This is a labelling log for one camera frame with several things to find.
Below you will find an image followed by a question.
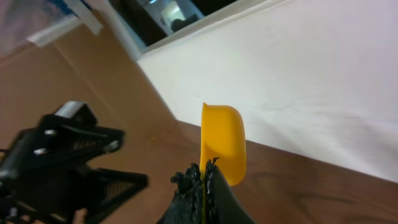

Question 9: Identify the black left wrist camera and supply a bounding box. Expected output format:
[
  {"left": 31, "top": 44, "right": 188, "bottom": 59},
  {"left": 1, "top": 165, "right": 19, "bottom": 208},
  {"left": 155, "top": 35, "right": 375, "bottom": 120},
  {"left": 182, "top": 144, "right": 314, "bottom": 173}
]
[{"left": 55, "top": 101, "right": 97, "bottom": 126}]

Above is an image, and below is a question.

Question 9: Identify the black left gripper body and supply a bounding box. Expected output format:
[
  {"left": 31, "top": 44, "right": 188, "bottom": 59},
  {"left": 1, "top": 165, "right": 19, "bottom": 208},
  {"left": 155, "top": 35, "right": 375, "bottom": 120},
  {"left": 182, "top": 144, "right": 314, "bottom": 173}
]
[{"left": 1, "top": 114, "right": 90, "bottom": 223}]

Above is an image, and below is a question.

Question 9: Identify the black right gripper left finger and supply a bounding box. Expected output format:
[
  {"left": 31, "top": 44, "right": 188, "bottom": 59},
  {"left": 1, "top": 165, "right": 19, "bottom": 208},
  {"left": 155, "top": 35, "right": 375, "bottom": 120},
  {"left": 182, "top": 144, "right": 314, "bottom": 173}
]
[{"left": 157, "top": 163, "right": 203, "bottom": 224}]

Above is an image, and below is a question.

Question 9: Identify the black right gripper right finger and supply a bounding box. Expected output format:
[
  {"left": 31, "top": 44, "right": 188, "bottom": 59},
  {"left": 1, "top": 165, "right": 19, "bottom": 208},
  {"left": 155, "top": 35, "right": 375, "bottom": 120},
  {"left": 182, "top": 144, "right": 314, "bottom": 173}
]
[{"left": 203, "top": 157, "right": 255, "bottom": 224}]

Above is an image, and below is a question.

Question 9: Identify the yellow plastic measuring scoop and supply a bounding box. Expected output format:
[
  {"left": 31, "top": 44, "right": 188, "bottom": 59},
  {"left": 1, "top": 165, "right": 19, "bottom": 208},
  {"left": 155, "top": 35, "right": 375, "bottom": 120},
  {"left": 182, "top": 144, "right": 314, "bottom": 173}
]
[{"left": 199, "top": 102, "right": 248, "bottom": 224}]

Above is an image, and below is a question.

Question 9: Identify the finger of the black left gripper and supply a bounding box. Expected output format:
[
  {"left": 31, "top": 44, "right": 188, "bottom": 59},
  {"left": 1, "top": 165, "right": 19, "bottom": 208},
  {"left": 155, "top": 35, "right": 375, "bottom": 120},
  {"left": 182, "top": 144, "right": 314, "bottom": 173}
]
[
  {"left": 86, "top": 169, "right": 149, "bottom": 224},
  {"left": 60, "top": 124, "right": 125, "bottom": 163}
]

